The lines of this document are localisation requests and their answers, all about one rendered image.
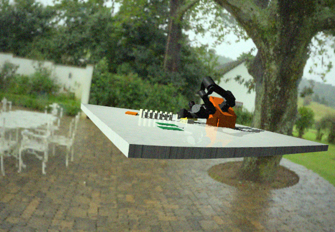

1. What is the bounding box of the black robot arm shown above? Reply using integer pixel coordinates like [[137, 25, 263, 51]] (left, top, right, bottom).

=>
[[188, 76, 236, 119]]

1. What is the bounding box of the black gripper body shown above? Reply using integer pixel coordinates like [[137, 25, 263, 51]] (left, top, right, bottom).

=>
[[180, 108, 197, 118]]

